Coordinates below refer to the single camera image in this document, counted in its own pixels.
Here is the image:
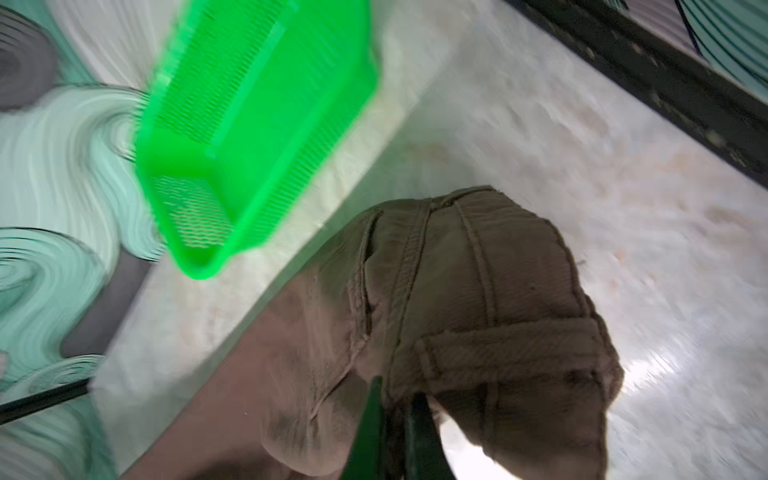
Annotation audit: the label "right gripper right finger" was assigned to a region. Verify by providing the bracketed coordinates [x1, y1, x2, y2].
[404, 393, 456, 480]

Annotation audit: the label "brown trousers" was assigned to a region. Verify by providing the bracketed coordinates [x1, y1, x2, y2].
[125, 186, 623, 479]

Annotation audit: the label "green plastic basket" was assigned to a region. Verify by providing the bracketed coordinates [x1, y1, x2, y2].
[135, 1, 378, 280]

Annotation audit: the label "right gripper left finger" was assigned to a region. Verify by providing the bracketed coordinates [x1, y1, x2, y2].
[340, 377, 386, 480]

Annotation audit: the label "black frame post right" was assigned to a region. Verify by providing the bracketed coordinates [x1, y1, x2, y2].
[510, 1, 767, 186]

